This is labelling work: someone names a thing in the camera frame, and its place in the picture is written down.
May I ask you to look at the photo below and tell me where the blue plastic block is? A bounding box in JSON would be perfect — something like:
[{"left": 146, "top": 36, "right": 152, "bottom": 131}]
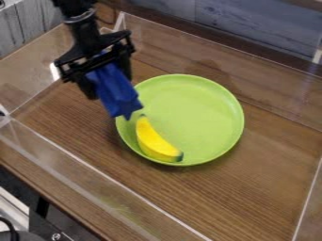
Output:
[{"left": 85, "top": 60, "right": 142, "bottom": 120}]

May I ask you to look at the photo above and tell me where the green plate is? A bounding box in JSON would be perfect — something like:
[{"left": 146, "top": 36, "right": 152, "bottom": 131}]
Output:
[{"left": 116, "top": 74, "right": 244, "bottom": 167}]

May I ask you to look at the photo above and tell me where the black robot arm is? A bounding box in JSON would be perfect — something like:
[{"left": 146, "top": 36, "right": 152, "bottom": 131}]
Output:
[{"left": 52, "top": 0, "right": 134, "bottom": 100}]

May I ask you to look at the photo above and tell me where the yellow toy banana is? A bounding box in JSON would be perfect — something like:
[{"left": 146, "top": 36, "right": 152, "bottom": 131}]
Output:
[{"left": 136, "top": 115, "right": 183, "bottom": 163}]

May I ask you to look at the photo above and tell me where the clear acrylic corner bracket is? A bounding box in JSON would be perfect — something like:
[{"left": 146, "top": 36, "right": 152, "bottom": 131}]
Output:
[{"left": 97, "top": 11, "right": 125, "bottom": 34}]

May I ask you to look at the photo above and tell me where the black device with screw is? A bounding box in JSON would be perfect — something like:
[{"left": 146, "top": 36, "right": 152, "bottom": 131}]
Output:
[{"left": 29, "top": 216, "right": 80, "bottom": 241}]

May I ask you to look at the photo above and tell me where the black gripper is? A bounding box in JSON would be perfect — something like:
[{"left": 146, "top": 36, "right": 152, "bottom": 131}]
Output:
[{"left": 53, "top": 17, "right": 134, "bottom": 100}]

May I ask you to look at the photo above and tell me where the clear acrylic enclosure wall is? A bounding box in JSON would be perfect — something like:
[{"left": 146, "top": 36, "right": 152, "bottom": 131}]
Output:
[{"left": 0, "top": 13, "right": 322, "bottom": 241}]

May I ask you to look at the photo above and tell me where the black cable lower left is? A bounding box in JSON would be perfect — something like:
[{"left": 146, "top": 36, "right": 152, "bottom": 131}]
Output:
[{"left": 0, "top": 216, "right": 20, "bottom": 241}]

